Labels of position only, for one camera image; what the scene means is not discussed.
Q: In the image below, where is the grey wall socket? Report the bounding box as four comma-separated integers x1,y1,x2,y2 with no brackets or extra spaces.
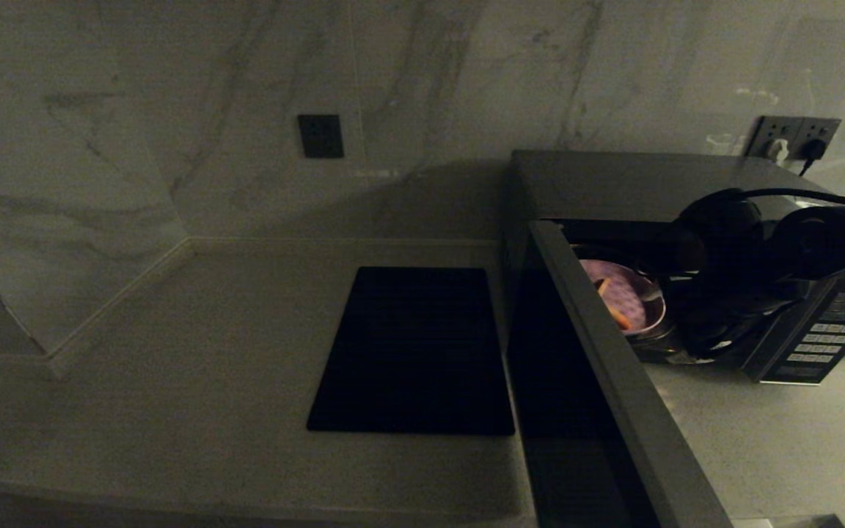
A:
795,119,841,162
747,117,800,161

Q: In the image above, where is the dark single wall socket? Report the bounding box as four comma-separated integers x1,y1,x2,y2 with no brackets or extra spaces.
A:
298,114,344,158

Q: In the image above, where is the purple plate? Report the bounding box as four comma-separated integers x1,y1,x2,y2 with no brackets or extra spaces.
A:
580,259,667,337

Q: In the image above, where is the black induction cooktop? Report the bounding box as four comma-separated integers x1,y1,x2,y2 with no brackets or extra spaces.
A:
307,266,515,436

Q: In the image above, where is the silver black microwave oven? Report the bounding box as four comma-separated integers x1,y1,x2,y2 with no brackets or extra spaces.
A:
507,150,845,386

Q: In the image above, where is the dark glass microwave door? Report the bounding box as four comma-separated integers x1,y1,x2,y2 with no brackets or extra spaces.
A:
507,220,733,528

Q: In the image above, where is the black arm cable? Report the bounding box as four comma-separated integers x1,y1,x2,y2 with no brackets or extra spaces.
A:
716,188,845,208

